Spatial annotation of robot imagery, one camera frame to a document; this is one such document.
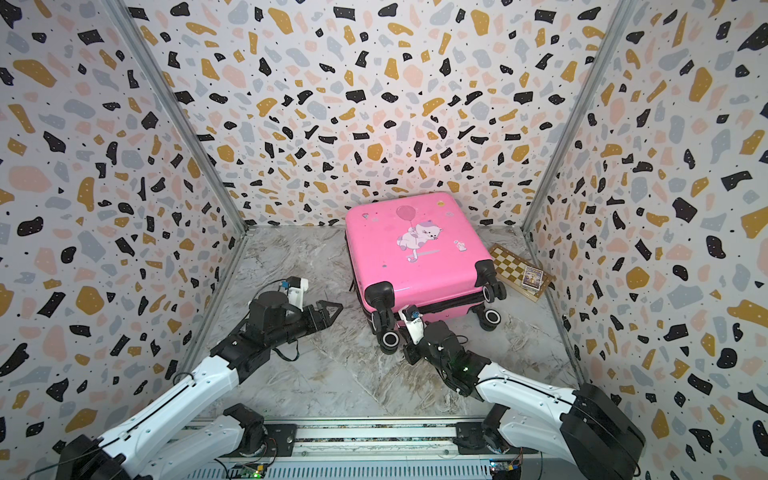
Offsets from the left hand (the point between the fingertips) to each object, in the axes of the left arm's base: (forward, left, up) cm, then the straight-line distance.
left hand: (339, 310), depth 77 cm
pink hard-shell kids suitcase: (+17, -21, +4) cm, 28 cm away
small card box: (+19, -61, -14) cm, 65 cm away
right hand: (-2, -16, -7) cm, 18 cm away
